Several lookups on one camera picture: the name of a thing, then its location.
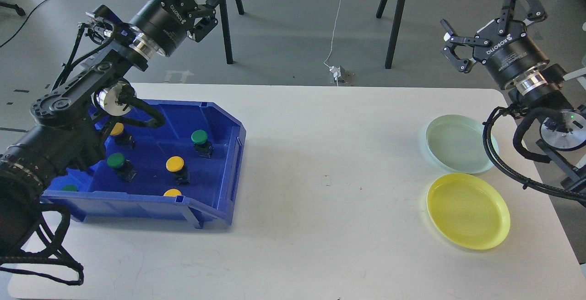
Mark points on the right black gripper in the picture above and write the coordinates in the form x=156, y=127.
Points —
x=510, y=55

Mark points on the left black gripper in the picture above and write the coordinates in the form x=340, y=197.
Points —
x=169, y=22

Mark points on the yellow push button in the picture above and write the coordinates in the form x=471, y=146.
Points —
x=176, y=165

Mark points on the green button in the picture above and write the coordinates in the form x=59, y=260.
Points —
x=201, y=144
x=69, y=188
x=123, y=168

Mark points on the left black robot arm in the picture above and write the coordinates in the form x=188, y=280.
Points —
x=74, y=119

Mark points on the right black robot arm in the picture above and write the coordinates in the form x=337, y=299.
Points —
x=549, y=124

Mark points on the pale green plate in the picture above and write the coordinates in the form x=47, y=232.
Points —
x=456, y=143

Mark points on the yellow button back left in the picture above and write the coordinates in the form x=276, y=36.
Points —
x=121, y=136

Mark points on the yellow plate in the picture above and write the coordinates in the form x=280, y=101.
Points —
x=468, y=211

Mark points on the yellow button front edge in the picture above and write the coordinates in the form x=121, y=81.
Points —
x=172, y=193

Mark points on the left black tripod legs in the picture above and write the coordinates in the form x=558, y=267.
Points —
x=226, y=11

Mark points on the black tripod legs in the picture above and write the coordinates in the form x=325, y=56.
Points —
x=395, y=29
x=226, y=11

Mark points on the white office chair base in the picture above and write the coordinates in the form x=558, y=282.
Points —
x=579, y=75

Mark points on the right black tripod legs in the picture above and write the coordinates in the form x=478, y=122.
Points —
x=395, y=29

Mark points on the grey floor power adapter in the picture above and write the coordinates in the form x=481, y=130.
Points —
x=339, y=76

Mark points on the blue plastic bin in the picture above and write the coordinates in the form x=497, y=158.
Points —
x=211, y=193

